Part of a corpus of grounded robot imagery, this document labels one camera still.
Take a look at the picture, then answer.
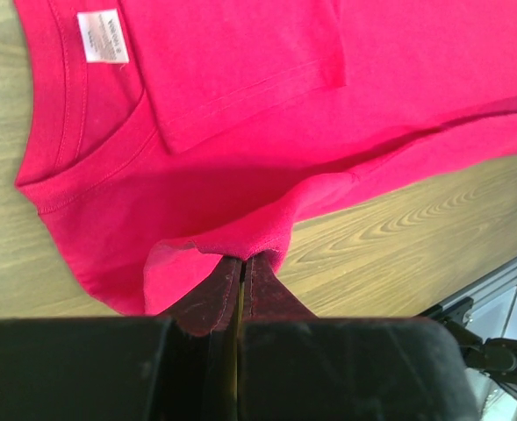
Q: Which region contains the red t shirt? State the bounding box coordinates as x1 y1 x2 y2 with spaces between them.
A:
15 1 517 315

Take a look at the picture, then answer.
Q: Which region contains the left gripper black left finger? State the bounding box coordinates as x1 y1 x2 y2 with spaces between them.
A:
0 258 243 420

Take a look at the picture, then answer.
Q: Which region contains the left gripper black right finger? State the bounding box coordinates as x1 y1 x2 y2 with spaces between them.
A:
238 256 478 420

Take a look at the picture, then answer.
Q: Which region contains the aluminium frame rail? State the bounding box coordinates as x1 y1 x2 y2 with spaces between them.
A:
420 256 517 326

